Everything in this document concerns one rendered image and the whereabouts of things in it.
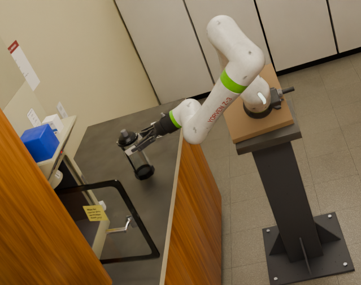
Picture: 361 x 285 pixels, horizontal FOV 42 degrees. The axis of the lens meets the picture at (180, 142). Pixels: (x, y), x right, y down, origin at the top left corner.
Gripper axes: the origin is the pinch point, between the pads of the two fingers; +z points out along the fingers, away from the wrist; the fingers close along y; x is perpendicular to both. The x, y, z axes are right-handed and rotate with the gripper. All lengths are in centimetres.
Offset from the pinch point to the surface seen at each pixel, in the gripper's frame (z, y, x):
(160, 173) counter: -0.3, -2.3, 22.2
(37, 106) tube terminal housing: 3, 29, -48
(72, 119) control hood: -4.8, 30.1, -35.5
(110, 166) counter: 30.9, -21.3, 13.4
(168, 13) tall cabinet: 16, -253, 11
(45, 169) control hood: 0, 58, -34
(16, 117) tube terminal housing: 2, 46, -52
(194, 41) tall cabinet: 12, -253, 47
